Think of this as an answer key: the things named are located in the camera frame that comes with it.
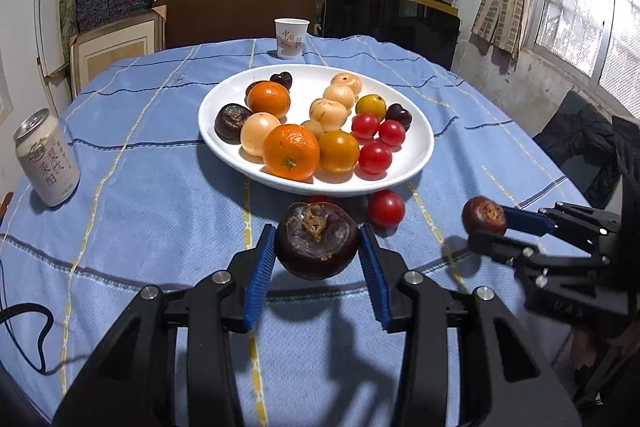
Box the black jacket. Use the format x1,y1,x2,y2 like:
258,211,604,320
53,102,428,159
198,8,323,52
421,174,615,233
532,89,640,210

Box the black cable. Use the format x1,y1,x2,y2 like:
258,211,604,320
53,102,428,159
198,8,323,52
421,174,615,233
0,304,56,375

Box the blue patterned boxes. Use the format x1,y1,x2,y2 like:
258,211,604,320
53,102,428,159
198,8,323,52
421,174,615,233
75,0,153,32

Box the large orange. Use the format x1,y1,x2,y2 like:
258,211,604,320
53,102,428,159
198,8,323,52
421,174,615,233
247,82,291,120

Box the person's right hand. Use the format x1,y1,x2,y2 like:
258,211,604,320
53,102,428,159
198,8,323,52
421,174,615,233
572,329,633,360

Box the yellow-orange tomato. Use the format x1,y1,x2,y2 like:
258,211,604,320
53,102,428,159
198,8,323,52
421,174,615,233
318,130,361,174

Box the white oval plate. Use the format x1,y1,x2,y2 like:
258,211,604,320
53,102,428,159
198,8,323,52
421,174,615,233
198,64,435,198

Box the small yellow tomato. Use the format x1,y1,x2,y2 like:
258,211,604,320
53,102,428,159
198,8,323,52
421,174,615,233
355,94,387,122

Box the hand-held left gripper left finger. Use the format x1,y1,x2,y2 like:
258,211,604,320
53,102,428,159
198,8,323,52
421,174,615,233
54,224,277,427

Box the blue checked tablecloth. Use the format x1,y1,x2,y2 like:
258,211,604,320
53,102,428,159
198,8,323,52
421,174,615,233
0,34,576,427

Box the white drink can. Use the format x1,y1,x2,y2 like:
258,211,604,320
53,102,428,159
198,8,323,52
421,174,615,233
13,108,81,208

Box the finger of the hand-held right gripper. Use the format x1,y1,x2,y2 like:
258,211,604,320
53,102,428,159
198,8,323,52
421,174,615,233
467,229,607,289
501,202,623,240

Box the tan speckled round fruit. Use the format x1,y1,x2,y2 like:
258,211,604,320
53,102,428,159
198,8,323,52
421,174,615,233
309,98,348,132

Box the black panel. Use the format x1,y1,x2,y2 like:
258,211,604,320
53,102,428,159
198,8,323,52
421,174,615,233
322,0,461,72

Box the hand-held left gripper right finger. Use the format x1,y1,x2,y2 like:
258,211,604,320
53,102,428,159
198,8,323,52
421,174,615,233
359,224,583,427

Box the framed picture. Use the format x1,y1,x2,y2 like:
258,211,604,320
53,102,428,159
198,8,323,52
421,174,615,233
70,14,166,98

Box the orange tangerine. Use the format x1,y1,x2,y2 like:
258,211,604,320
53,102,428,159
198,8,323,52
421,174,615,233
263,124,321,182

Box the white paper cup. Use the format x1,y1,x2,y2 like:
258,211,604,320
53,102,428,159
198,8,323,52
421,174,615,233
274,18,311,60

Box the barred window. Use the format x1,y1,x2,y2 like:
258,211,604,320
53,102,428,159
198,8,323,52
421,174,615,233
530,0,640,102

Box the white leaning board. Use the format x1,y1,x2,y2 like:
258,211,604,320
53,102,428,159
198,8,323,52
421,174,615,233
35,0,76,102

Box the large beige round fruit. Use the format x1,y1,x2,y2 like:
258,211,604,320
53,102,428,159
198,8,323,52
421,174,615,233
240,112,282,157

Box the cream round fruit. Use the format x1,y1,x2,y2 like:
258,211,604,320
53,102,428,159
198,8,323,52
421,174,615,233
323,84,356,110

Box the brown board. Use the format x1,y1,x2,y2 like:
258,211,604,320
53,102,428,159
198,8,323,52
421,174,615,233
152,0,318,50

